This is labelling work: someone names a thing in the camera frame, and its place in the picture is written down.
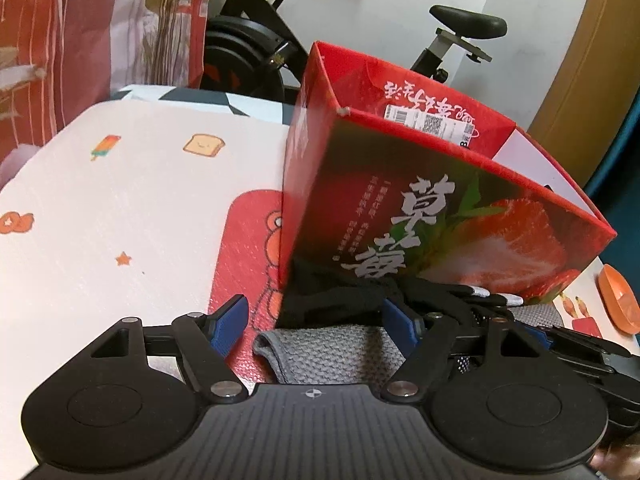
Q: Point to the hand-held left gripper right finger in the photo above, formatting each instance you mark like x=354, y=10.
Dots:
x=400, y=322

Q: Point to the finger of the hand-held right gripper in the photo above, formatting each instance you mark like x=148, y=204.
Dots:
x=582, y=365
x=575, y=340

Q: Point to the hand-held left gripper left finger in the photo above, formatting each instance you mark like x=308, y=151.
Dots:
x=229, y=324

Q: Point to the black glove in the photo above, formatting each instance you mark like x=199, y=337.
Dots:
x=330, y=295

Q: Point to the grey knitted cloth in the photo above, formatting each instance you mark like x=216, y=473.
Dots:
x=325, y=355

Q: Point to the red strawberry print box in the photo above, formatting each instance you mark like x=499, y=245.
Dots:
x=350, y=185

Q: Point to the orange plastic dish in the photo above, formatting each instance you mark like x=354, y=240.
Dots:
x=620, y=300

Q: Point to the cartoon printed tablecloth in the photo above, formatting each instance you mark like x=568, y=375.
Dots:
x=125, y=210

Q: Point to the teal board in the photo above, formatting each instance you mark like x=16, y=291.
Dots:
x=620, y=175

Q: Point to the brown wooden door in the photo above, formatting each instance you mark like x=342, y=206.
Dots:
x=590, y=85

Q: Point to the black exercise bike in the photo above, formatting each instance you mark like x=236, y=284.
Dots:
x=240, y=45

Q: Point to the pink printed curtain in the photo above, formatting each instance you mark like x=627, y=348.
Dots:
x=75, y=35

